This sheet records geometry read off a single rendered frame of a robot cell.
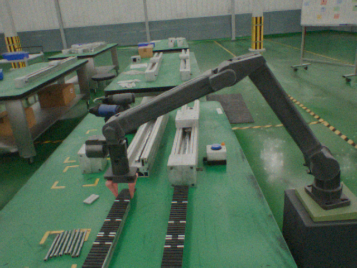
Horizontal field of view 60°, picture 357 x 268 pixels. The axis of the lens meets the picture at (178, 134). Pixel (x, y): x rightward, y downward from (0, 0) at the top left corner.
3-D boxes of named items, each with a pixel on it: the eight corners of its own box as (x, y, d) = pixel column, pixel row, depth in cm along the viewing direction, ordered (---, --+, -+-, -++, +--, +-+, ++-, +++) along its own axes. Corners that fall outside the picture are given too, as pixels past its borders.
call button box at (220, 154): (226, 164, 126) (226, 151, 124) (203, 166, 127) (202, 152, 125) (225, 156, 134) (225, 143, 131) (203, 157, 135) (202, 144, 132)
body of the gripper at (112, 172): (109, 171, 105) (106, 152, 103) (138, 171, 104) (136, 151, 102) (104, 181, 99) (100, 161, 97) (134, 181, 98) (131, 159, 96)
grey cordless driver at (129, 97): (139, 133, 169) (134, 94, 161) (102, 137, 167) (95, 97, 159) (139, 128, 176) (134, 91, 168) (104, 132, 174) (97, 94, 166)
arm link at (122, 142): (122, 142, 94) (127, 135, 99) (100, 143, 95) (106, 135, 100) (125, 162, 96) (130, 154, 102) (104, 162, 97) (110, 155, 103)
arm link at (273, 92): (258, 42, 76) (254, 37, 85) (213, 75, 80) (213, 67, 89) (345, 172, 87) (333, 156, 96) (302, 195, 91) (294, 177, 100)
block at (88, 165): (109, 171, 129) (105, 151, 125) (81, 173, 129) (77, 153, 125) (112, 161, 138) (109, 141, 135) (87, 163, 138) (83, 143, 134)
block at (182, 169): (203, 187, 111) (202, 164, 108) (169, 188, 113) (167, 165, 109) (203, 175, 120) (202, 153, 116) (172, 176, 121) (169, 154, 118)
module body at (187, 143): (197, 175, 120) (196, 156, 117) (172, 176, 121) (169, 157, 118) (199, 113, 194) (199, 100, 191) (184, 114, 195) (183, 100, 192)
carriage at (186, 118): (198, 132, 147) (198, 118, 145) (176, 133, 149) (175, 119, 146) (199, 121, 162) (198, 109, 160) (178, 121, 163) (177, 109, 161)
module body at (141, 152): (149, 177, 122) (146, 157, 119) (124, 177, 123) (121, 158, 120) (169, 114, 196) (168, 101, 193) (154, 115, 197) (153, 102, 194)
